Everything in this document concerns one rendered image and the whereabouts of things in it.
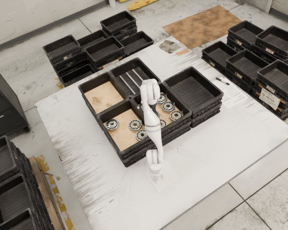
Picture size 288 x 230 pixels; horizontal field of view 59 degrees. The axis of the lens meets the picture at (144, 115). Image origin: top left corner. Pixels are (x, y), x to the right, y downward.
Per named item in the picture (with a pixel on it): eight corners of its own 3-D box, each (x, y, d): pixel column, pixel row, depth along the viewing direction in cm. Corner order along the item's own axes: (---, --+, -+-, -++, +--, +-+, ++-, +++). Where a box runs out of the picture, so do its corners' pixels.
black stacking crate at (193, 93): (222, 103, 202) (224, 94, 193) (192, 121, 195) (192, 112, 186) (191, 75, 225) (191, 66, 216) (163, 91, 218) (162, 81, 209)
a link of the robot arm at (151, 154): (145, 160, 154) (148, 173, 167) (161, 159, 153) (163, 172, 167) (145, 147, 160) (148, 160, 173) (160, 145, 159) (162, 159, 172)
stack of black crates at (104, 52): (120, 63, 350) (113, 35, 315) (130, 75, 332) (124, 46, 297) (93, 76, 340) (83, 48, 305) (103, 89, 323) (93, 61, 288)
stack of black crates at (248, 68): (266, 89, 290) (275, 66, 264) (247, 101, 283) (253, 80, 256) (240, 70, 313) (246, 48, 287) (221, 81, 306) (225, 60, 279)
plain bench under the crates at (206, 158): (272, 172, 246) (297, 132, 191) (128, 279, 207) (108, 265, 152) (173, 80, 337) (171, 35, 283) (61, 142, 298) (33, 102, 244)
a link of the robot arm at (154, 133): (160, 126, 147) (144, 128, 148) (164, 166, 157) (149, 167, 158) (160, 120, 156) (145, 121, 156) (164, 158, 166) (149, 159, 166)
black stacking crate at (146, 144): (158, 141, 188) (157, 133, 179) (123, 162, 181) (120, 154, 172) (132, 107, 210) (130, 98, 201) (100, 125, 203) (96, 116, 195)
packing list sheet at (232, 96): (250, 96, 216) (250, 96, 216) (229, 110, 211) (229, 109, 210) (222, 75, 235) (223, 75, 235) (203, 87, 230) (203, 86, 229)
